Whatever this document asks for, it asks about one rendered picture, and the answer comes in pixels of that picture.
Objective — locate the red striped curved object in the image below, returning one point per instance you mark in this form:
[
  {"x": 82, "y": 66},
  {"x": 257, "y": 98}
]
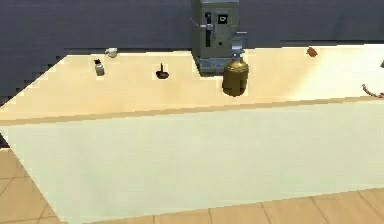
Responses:
[{"x": 370, "y": 91}]

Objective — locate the brass spray bottle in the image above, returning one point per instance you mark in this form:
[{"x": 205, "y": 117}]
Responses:
[{"x": 235, "y": 75}]

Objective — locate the small dark ladle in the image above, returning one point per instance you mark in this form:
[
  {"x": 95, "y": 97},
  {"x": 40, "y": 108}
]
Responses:
[{"x": 162, "y": 74}]

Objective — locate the grey green coffee machine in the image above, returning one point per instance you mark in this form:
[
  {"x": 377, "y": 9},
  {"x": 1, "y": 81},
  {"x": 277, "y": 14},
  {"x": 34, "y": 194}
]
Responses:
[{"x": 215, "y": 33}]

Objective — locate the pale green kitchen counter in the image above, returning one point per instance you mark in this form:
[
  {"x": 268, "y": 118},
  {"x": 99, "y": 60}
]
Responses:
[{"x": 186, "y": 153}]

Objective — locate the white cup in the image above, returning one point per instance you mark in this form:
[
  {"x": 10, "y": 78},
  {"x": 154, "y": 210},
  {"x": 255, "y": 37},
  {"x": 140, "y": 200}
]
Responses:
[{"x": 111, "y": 52}]

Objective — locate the grey shaker with black cap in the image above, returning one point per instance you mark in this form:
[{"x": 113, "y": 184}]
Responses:
[{"x": 99, "y": 68}]

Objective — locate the small orange brown food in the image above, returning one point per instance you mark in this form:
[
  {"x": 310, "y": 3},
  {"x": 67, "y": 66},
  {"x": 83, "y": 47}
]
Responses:
[{"x": 312, "y": 52}]

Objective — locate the small dark grey object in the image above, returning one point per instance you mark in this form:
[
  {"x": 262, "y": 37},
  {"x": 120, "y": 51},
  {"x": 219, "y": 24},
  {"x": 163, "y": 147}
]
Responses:
[{"x": 382, "y": 64}]

